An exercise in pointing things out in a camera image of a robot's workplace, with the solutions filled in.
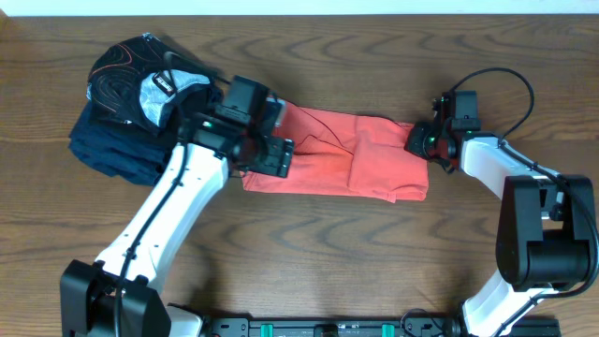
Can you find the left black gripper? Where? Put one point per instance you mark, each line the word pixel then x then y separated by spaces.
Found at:
pixel 281 160

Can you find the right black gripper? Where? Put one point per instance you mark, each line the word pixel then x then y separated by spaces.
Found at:
pixel 416 143

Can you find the red soccer t-shirt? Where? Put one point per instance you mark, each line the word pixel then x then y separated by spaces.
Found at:
pixel 339 154

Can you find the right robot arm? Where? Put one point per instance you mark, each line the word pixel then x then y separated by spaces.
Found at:
pixel 547 240

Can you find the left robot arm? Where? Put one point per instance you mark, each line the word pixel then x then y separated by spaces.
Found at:
pixel 119 294

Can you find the navy blue folded garment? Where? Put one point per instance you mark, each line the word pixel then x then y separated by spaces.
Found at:
pixel 127 150

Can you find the black patterned folded garment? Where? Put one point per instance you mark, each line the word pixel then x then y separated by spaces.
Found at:
pixel 137 82

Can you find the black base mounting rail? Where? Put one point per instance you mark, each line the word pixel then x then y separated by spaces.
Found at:
pixel 244 327

